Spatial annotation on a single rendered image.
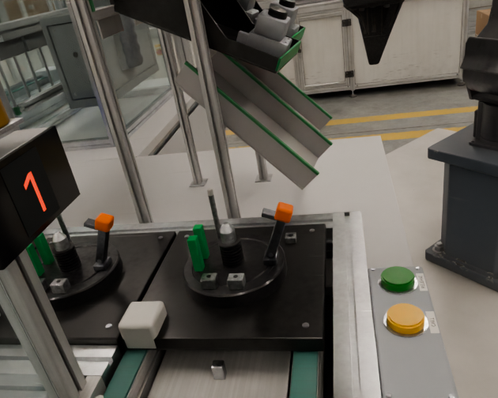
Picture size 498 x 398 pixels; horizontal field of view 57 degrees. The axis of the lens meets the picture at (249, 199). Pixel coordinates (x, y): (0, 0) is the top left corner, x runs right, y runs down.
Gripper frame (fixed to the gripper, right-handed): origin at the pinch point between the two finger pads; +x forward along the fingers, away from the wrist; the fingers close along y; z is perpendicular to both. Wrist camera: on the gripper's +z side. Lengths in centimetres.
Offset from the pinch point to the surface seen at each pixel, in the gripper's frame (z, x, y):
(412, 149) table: -13, 40, -59
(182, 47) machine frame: 75, 22, -159
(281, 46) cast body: 12.3, 3.5, -19.4
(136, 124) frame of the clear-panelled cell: 78, 37, -97
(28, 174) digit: 28.9, 3.5, 23.7
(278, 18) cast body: 12.4, -0.4, -20.1
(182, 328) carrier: 24.0, 28.4, 15.5
